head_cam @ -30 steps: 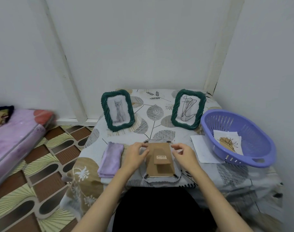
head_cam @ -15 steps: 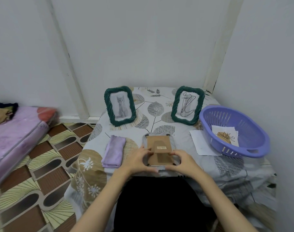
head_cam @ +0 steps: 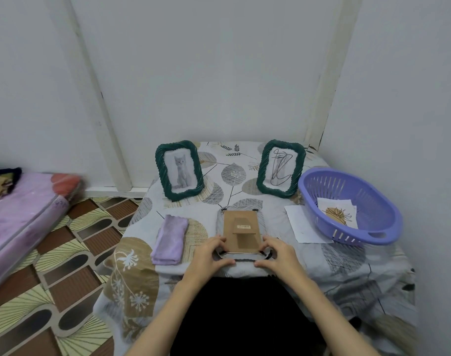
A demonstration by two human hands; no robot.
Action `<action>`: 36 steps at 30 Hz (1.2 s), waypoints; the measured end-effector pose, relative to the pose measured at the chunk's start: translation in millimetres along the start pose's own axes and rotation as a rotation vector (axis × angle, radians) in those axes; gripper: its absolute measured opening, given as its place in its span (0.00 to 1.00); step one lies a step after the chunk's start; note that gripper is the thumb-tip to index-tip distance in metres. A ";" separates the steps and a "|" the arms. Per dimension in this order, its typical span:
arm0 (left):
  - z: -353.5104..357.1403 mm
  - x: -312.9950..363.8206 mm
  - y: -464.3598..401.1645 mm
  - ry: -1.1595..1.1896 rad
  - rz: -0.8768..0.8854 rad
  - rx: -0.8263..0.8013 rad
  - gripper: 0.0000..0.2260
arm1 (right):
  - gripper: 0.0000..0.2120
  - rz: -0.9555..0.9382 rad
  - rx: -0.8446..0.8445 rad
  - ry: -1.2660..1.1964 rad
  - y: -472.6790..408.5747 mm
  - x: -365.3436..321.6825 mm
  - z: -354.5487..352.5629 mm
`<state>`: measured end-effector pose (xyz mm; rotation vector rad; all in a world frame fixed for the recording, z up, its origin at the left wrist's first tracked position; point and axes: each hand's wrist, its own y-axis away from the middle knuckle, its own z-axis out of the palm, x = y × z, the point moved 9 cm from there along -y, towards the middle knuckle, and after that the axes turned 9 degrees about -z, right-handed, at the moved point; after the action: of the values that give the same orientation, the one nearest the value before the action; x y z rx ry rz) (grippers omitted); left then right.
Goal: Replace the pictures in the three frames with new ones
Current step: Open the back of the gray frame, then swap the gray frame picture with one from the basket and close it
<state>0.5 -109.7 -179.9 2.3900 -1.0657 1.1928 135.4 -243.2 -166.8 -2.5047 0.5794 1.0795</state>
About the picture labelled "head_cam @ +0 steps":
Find grey woven picture frame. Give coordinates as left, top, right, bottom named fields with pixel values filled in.
left=216, top=208, right=276, bottom=264

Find leaf patterned tablecloth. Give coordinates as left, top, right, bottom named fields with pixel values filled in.
left=93, top=140, right=417, bottom=345

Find person's left hand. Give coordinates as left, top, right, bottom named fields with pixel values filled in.
left=182, top=235, right=236, bottom=289

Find person's left forearm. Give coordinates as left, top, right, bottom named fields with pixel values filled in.
left=125, top=277, right=211, bottom=356

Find brown cardboard frame backing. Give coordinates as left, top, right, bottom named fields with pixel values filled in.
left=223, top=211, right=263, bottom=253

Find white paper black line drawing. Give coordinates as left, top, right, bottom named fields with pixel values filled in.
left=284, top=205, right=334, bottom=244

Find purple plastic basket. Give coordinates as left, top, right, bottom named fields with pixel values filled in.
left=298, top=167, right=403, bottom=246

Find purple cloth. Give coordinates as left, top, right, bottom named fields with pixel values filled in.
left=151, top=214, right=189, bottom=266

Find purple mattress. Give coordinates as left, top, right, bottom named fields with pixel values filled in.
left=0, top=172, right=84, bottom=293

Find person's right hand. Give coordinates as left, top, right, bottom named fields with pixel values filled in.
left=254, top=236, right=310, bottom=287

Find black trousers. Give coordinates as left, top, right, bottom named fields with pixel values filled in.
left=170, top=277, right=359, bottom=356

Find white paper brown plant drawing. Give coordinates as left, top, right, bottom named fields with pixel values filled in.
left=317, top=197, right=359, bottom=229

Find person's right forearm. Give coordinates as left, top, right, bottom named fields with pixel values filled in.
left=289, top=272, right=382, bottom=356

